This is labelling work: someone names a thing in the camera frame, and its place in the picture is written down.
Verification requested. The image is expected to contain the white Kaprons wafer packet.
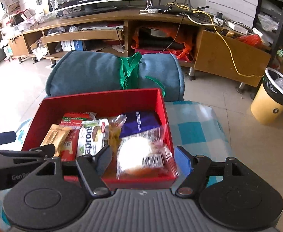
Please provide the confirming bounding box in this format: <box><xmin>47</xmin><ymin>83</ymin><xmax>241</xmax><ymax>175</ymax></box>
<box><xmin>77</xmin><ymin>118</ymin><xmax>109</xmax><ymax>157</ymax></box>

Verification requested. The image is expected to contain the yellow chips clear bag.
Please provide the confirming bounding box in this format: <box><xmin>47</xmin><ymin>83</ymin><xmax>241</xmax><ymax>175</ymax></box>
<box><xmin>108</xmin><ymin>114</ymin><xmax>127</xmax><ymax>154</ymax></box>

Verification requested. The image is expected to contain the gold foil snack packet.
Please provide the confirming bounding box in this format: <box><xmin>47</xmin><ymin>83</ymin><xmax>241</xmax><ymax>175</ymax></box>
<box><xmin>41</xmin><ymin>124</ymin><xmax>71</xmax><ymax>157</ymax></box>

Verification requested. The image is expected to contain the red spicy strip packet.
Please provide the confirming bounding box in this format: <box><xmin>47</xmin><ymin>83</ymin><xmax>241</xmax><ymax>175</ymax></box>
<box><xmin>60</xmin><ymin>112</ymin><xmax>96</xmax><ymax>161</ymax></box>

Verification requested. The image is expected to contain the steamed cake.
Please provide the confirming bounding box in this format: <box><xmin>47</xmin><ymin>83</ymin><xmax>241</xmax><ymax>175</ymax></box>
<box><xmin>116</xmin><ymin>125</ymin><xmax>179</xmax><ymax>179</ymax></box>

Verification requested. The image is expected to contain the dark blue wafer biscuit packet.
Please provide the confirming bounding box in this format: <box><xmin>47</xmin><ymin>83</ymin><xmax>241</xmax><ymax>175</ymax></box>
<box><xmin>119</xmin><ymin>111</ymin><xmax>160</xmax><ymax>138</ymax></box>

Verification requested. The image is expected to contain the blue checkered tablecloth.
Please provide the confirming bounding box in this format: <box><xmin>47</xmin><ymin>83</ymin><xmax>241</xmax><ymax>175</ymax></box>
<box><xmin>0</xmin><ymin>101</ymin><xmax>233</xmax><ymax>231</ymax></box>

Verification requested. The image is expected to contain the red cardboard box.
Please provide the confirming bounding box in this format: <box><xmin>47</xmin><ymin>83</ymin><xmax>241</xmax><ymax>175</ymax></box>
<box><xmin>22</xmin><ymin>89</ymin><xmax>177</xmax><ymax>190</ymax></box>

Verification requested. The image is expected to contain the yellow trash bin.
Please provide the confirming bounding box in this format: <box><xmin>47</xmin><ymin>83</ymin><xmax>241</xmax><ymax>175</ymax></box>
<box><xmin>250</xmin><ymin>68</ymin><xmax>283</xmax><ymax>125</ymax></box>

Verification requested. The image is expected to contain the wooden tv cabinet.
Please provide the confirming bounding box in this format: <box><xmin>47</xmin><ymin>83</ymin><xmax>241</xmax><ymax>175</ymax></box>
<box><xmin>8</xmin><ymin>9</ymin><xmax>271</xmax><ymax>87</ymax></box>

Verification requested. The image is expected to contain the orange plastic bag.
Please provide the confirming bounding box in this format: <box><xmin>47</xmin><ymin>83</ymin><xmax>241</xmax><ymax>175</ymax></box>
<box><xmin>131</xmin><ymin>24</ymin><xmax>194</xmax><ymax>63</ymax></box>

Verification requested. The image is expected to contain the black wifi router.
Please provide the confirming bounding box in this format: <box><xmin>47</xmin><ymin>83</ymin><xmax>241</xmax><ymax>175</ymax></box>
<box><xmin>145</xmin><ymin>0</ymin><xmax>210</xmax><ymax>15</ymax></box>

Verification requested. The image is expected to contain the green ribbon strap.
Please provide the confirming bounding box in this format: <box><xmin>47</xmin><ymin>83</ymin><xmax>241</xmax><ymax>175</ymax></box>
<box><xmin>118</xmin><ymin>51</ymin><xmax>166</xmax><ymax>97</ymax></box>

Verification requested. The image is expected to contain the yellow cable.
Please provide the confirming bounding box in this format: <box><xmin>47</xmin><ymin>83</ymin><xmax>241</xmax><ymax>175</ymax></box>
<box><xmin>165</xmin><ymin>0</ymin><xmax>264</xmax><ymax>78</ymax></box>

